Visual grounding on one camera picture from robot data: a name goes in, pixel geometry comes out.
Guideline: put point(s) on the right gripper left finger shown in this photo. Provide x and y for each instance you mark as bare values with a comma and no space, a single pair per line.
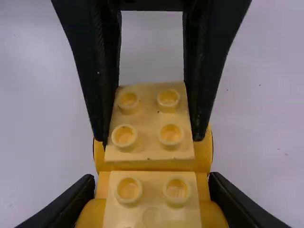
66,206

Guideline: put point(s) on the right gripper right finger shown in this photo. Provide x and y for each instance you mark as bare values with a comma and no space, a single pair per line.
237,206

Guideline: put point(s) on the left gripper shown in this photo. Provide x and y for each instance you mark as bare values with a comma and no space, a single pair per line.
152,5

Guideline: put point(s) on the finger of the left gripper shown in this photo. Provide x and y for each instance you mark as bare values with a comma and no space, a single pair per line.
95,59
206,59

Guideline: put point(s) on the yellow toy car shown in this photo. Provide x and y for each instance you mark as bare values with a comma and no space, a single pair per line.
149,147

